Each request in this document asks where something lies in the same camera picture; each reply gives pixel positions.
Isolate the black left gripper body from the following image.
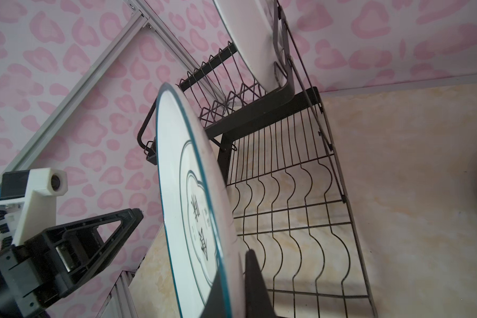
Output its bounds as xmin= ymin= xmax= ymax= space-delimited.
xmin=0 ymin=233 xmax=83 ymax=317

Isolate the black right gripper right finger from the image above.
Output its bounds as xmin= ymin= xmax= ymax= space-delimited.
xmin=245 ymin=249 xmax=276 ymax=318

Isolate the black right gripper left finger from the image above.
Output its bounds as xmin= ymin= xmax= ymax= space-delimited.
xmin=200 ymin=274 xmax=226 ymax=318

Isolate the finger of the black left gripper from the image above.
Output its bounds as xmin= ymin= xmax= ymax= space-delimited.
xmin=40 ymin=208 xmax=143 ymax=294

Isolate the white plate quatrefoil emblem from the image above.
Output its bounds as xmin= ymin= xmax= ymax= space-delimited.
xmin=156 ymin=83 xmax=246 ymax=317

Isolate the dark green rim plate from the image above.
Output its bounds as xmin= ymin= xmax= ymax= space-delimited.
xmin=214 ymin=0 xmax=286 ymax=93

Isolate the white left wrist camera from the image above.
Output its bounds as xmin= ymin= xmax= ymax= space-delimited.
xmin=0 ymin=168 xmax=68 ymax=246

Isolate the black wire dish rack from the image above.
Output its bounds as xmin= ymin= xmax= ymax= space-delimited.
xmin=136 ymin=0 xmax=378 ymax=318

